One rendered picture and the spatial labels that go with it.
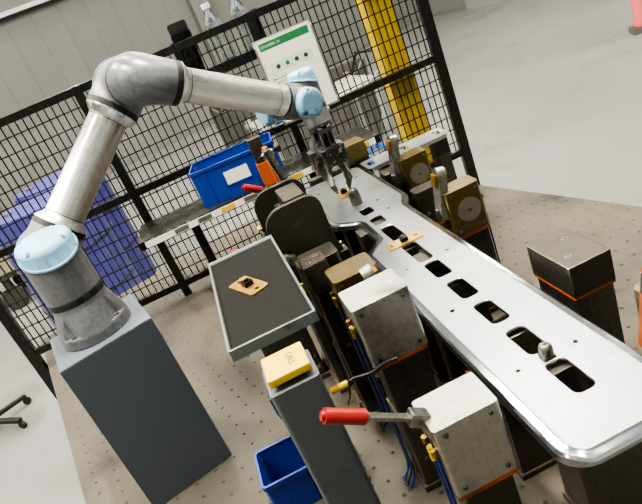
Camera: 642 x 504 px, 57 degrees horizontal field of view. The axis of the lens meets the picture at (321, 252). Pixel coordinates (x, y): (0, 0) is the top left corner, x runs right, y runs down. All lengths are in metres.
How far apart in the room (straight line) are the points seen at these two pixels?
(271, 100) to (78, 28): 9.26
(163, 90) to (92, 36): 9.31
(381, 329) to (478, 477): 0.27
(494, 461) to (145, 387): 0.77
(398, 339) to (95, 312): 0.63
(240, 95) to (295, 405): 0.80
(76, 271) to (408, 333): 0.67
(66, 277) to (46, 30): 9.37
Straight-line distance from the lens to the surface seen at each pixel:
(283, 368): 0.78
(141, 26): 10.79
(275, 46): 2.21
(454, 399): 0.78
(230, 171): 2.04
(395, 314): 0.95
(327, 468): 0.86
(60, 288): 1.27
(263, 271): 1.06
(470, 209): 1.41
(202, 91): 1.35
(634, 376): 0.86
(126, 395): 1.32
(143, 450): 1.39
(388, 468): 1.25
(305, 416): 0.80
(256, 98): 1.40
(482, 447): 0.80
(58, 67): 10.49
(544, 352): 0.89
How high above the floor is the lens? 1.57
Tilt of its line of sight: 23 degrees down
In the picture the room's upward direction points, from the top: 23 degrees counter-clockwise
